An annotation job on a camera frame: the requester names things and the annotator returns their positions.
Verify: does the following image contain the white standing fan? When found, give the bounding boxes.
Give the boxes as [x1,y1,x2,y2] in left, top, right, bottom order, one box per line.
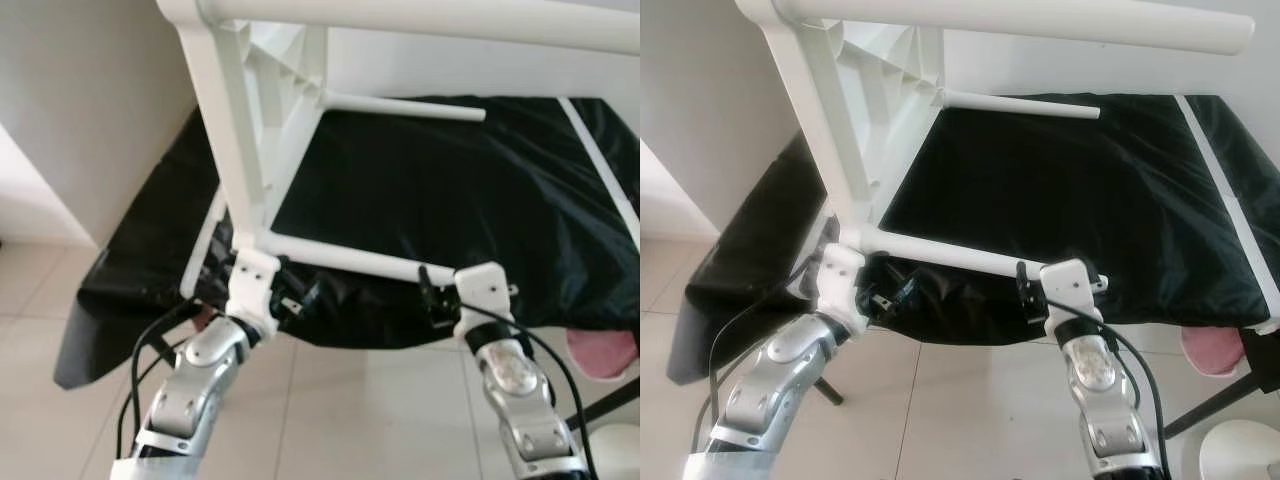
[590,422,641,480]
[1195,418,1280,480]

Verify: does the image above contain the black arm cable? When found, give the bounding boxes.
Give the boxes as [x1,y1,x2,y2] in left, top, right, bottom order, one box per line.
[1055,312,1173,471]
[115,300,201,461]
[460,300,601,480]
[690,255,831,456]

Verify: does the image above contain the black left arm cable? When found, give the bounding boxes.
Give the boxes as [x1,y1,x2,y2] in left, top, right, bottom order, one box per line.
[690,255,831,456]
[115,300,201,461]

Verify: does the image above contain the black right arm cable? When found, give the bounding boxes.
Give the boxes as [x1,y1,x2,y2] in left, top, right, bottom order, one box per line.
[460,300,601,480]
[1055,312,1173,471]

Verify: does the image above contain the cream plastic table top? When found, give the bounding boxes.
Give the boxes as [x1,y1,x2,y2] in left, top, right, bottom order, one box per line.
[158,0,333,256]
[735,0,946,256]

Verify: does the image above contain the black table cloth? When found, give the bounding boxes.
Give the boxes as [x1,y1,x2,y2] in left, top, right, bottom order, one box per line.
[665,93,1280,386]
[55,95,641,391]

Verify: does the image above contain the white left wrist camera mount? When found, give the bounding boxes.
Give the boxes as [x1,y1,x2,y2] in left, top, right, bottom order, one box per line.
[225,248,283,336]
[815,245,869,333]

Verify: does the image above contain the white plastic table leg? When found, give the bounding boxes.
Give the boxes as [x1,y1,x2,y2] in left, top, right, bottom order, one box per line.
[938,88,1101,121]
[195,0,641,56]
[775,0,1256,56]
[860,225,1109,293]
[320,90,488,124]
[255,230,521,298]

